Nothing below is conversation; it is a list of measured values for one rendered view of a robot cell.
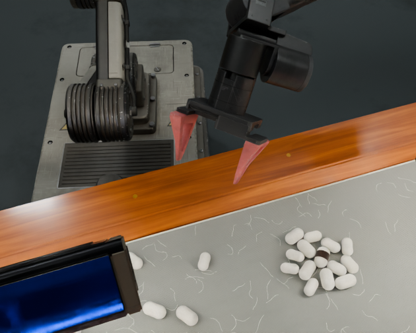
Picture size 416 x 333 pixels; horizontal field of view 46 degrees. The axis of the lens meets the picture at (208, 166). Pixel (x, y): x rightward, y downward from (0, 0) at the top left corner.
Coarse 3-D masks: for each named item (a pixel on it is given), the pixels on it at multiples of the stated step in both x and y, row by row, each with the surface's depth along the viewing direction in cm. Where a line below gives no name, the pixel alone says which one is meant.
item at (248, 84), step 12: (228, 72) 68; (216, 84) 69; (228, 84) 68; (240, 84) 67; (252, 84) 69; (216, 96) 69; (228, 96) 68; (240, 96) 68; (192, 108) 70; (204, 108) 69; (216, 108) 69; (228, 108) 68; (240, 108) 69; (240, 120) 67; (252, 120) 69
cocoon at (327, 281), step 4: (324, 268) 80; (320, 272) 80; (324, 272) 80; (328, 272) 79; (320, 276) 80; (324, 276) 79; (328, 276) 79; (332, 276) 79; (324, 280) 79; (328, 280) 79; (332, 280) 79; (324, 284) 79; (328, 284) 78; (332, 284) 78; (324, 288) 79; (328, 288) 78; (332, 288) 79
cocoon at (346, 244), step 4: (344, 240) 83; (348, 240) 83; (344, 244) 83; (348, 244) 83; (352, 244) 83; (344, 248) 83; (348, 248) 82; (352, 248) 83; (344, 252) 82; (348, 252) 82; (352, 252) 82
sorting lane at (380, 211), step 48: (336, 192) 91; (384, 192) 91; (144, 240) 85; (192, 240) 85; (240, 240) 85; (336, 240) 85; (384, 240) 85; (144, 288) 80; (192, 288) 80; (240, 288) 80; (288, 288) 80; (336, 288) 80; (384, 288) 80
